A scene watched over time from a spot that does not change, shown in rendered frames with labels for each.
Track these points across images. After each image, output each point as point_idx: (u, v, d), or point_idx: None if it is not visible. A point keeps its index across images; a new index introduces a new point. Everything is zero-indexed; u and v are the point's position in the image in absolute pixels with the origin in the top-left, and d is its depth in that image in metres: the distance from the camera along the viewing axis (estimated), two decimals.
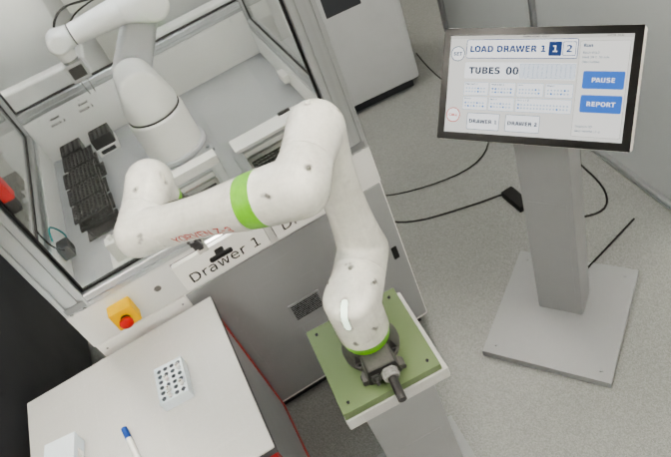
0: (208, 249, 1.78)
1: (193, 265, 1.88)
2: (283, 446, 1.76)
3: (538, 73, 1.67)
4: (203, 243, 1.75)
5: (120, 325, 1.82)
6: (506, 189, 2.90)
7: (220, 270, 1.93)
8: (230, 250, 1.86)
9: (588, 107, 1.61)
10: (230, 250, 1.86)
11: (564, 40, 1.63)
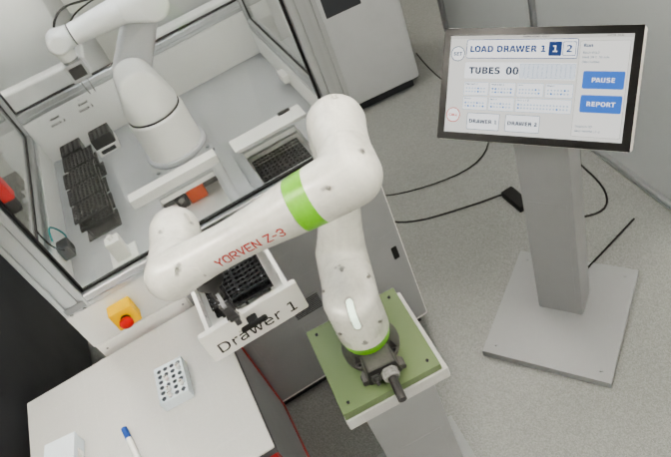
0: None
1: (222, 335, 1.65)
2: (283, 446, 1.76)
3: (538, 73, 1.67)
4: (242, 318, 1.61)
5: (120, 325, 1.82)
6: (506, 189, 2.90)
7: (252, 338, 1.70)
8: (265, 318, 1.63)
9: (588, 107, 1.61)
10: (265, 318, 1.63)
11: (564, 40, 1.63)
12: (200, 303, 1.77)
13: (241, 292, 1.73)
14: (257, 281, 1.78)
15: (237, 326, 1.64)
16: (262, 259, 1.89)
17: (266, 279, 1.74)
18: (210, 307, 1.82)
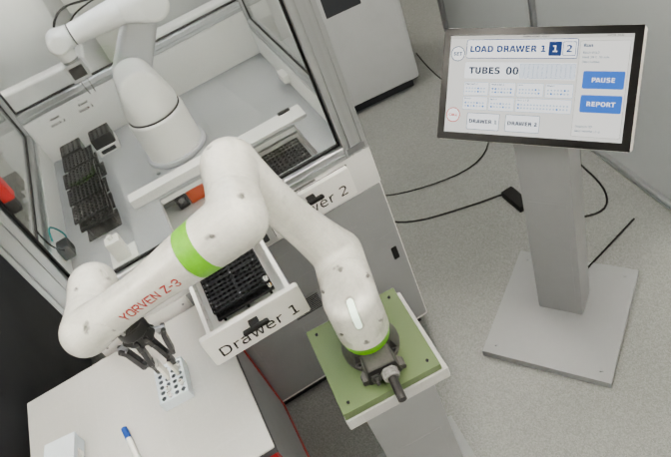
0: (178, 366, 1.69)
1: (224, 338, 1.64)
2: (283, 446, 1.76)
3: (538, 73, 1.67)
4: None
5: None
6: (506, 189, 2.90)
7: (254, 341, 1.69)
8: (266, 322, 1.62)
9: (588, 107, 1.61)
10: (267, 321, 1.62)
11: (564, 40, 1.63)
12: (201, 306, 1.76)
13: (242, 295, 1.72)
14: (259, 284, 1.77)
15: (166, 378, 1.66)
16: (263, 262, 1.88)
17: (268, 282, 1.73)
18: (211, 310, 1.81)
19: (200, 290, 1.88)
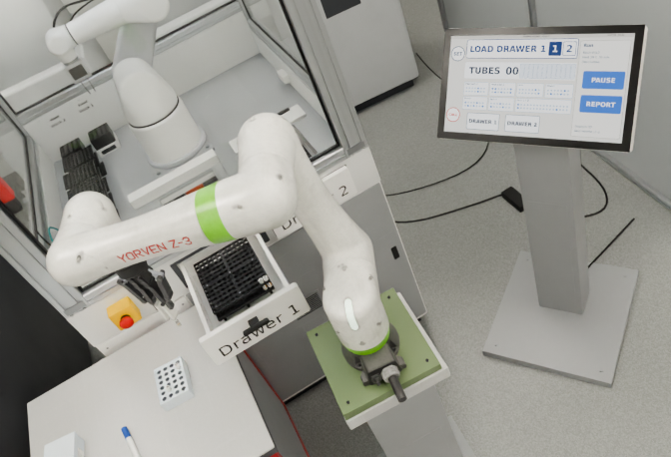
0: (178, 311, 1.64)
1: (224, 338, 1.64)
2: (283, 446, 1.76)
3: (538, 73, 1.67)
4: (170, 302, 1.61)
5: (120, 325, 1.82)
6: (506, 189, 2.90)
7: (254, 341, 1.69)
8: (266, 322, 1.62)
9: (588, 107, 1.61)
10: (267, 321, 1.62)
11: (564, 40, 1.63)
12: (201, 306, 1.76)
13: (242, 295, 1.72)
14: (259, 284, 1.77)
15: (165, 318, 1.63)
16: (263, 262, 1.88)
17: (268, 282, 1.73)
18: (211, 310, 1.81)
19: (200, 290, 1.88)
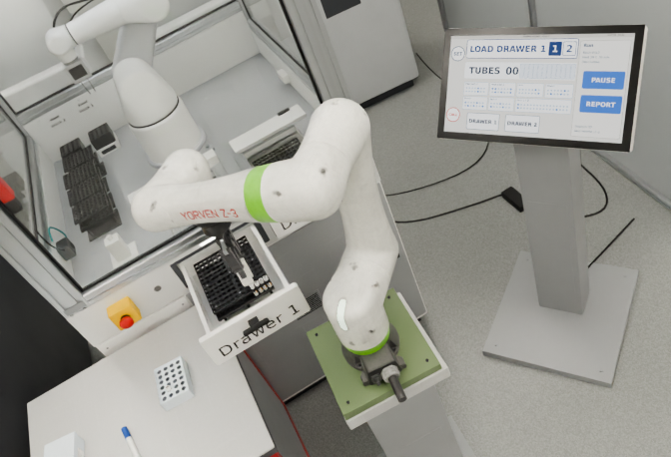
0: (253, 283, 1.70)
1: (224, 338, 1.64)
2: (283, 446, 1.76)
3: (538, 73, 1.67)
4: (247, 272, 1.68)
5: (120, 325, 1.82)
6: (506, 189, 2.90)
7: (254, 341, 1.69)
8: (266, 322, 1.62)
9: (588, 107, 1.61)
10: (267, 321, 1.62)
11: (564, 40, 1.63)
12: (201, 306, 1.76)
13: (242, 295, 1.72)
14: None
15: None
16: (263, 262, 1.88)
17: (268, 282, 1.73)
18: (211, 310, 1.81)
19: (200, 290, 1.88)
